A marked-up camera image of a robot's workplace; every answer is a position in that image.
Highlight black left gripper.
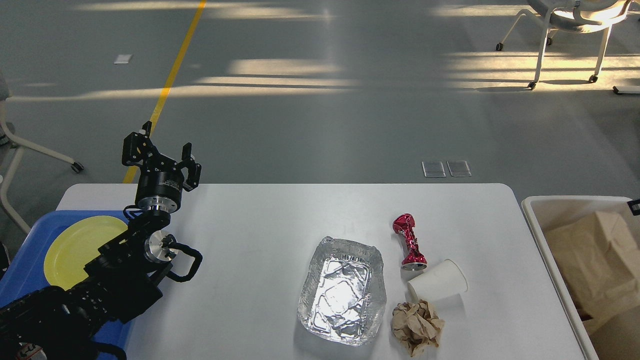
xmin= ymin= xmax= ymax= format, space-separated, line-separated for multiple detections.
xmin=121 ymin=121 xmax=202 ymax=214

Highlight wooden board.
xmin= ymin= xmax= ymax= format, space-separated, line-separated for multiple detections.
xmin=545 ymin=211 xmax=640 ymax=335

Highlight yellow plastic plate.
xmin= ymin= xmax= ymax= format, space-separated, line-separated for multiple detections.
xmin=43 ymin=215 xmax=127 ymax=290

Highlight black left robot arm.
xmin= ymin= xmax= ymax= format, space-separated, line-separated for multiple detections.
xmin=1 ymin=121 xmax=202 ymax=360

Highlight white plastic bin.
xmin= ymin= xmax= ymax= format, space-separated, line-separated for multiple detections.
xmin=521 ymin=195 xmax=640 ymax=360

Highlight white chair base left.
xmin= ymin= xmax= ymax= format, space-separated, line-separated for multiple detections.
xmin=0 ymin=75 xmax=84 ymax=235

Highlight blue plastic tray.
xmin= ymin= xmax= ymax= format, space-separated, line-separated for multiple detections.
xmin=1 ymin=210 xmax=130 ymax=360

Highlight white office chair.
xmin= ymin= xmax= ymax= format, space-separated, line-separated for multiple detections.
xmin=494 ymin=0 xmax=633 ymax=91

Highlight aluminium foil tray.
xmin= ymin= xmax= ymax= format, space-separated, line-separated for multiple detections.
xmin=297 ymin=236 xmax=387 ymax=347

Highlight crushed red soda can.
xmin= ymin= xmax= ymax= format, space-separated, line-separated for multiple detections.
xmin=391 ymin=213 xmax=428 ymax=271

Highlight crumpled brown paper ball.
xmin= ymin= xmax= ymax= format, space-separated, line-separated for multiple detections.
xmin=391 ymin=300 xmax=446 ymax=358

